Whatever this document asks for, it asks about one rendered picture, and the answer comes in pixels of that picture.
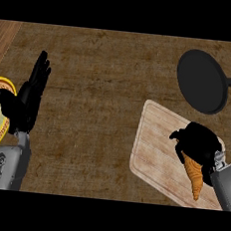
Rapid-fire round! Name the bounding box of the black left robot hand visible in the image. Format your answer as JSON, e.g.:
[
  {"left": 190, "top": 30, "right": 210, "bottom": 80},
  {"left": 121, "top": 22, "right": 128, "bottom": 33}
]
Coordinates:
[{"left": 0, "top": 46, "right": 54, "bottom": 138}]

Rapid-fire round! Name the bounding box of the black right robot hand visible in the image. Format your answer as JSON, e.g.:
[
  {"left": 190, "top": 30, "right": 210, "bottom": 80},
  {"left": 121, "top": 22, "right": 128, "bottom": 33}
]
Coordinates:
[{"left": 164, "top": 118, "right": 226, "bottom": 188}]

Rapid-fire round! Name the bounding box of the golden brown croissant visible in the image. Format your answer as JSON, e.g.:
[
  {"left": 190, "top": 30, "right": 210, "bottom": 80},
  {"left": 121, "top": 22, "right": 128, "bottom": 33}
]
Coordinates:
[{"left": 176, "top": 151, "right": 207, "bottom": 202}]

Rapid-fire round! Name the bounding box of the pale wooden cutting board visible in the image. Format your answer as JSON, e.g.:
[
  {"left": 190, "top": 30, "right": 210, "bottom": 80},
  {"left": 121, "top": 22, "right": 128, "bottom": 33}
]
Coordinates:
[{"left": 125, "top": 98, "right": 231, "bottom": 212}]

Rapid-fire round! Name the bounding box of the black frying pan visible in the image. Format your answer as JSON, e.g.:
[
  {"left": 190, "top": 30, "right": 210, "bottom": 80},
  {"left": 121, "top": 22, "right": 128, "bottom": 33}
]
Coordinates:
[{"left": 172, "top": 47, "right": 231, "bottom": 117}]

